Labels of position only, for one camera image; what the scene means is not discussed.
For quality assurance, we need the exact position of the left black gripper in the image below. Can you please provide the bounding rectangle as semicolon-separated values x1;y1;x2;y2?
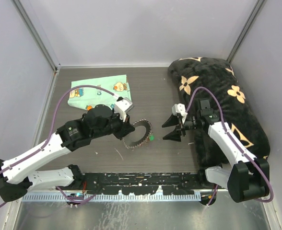
92;108;135;140

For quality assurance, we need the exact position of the metal keyring disc with rings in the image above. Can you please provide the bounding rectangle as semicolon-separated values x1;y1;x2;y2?
123;119;153;149

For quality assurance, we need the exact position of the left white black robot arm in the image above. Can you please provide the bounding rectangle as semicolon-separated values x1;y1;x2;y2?
0;101;135;202

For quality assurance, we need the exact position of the green cartoon print cloth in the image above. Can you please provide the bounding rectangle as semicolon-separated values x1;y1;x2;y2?
68;75;131;110

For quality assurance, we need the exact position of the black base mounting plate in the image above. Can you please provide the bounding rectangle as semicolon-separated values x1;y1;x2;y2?
56;172;228;195

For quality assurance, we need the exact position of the black floral plush pillow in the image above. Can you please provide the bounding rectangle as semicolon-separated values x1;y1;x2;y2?
168;57;270;160

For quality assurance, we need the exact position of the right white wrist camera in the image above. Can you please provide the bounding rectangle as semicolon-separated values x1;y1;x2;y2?
172;103;188;123

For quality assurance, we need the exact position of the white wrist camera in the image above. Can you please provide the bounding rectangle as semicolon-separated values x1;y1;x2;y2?
172;103;188;123
114;97;134;122

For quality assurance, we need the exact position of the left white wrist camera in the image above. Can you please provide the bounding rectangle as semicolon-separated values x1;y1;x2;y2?
114;97;134;122

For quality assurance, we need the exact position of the white slotted cable duct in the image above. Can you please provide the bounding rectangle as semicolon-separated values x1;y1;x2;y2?
22;192;201;202

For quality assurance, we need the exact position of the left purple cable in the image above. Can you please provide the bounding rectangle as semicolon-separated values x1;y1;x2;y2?
0;85;120;212

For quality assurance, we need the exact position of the right aluminium frame post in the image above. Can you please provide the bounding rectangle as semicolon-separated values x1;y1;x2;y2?
227;0;267;63

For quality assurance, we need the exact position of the aluminium frame post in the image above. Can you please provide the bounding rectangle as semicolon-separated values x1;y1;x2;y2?
227;0;267;63
12;0;61;71

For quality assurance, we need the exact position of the left aluminium frame post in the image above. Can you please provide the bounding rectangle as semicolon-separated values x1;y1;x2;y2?
12;0;61;71

